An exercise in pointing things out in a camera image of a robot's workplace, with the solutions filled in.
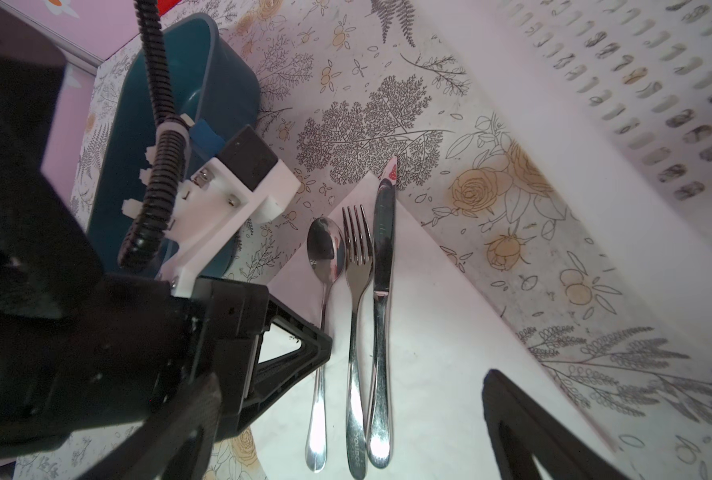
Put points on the silver table knife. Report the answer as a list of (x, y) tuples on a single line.
[(380, 427)]

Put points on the white perforated plastic basket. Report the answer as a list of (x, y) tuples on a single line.
[(613, 101)]

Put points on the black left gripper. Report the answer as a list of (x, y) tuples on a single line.
[(132, 346)]

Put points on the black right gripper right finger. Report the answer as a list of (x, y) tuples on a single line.
[(525, 436)]

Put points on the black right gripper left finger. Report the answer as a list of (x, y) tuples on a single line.
[(175, 443)]

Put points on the silver spoon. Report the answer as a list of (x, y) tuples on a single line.
[(326, 254)]

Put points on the silver fork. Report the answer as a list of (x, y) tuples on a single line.
[(359, 271)]

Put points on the teal plastic tray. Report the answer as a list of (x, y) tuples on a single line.
[(210, 82)]

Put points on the white paper napkin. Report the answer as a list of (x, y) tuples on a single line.
[(444, 337)]

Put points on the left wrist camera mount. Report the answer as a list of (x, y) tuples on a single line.
[(244, 181)]

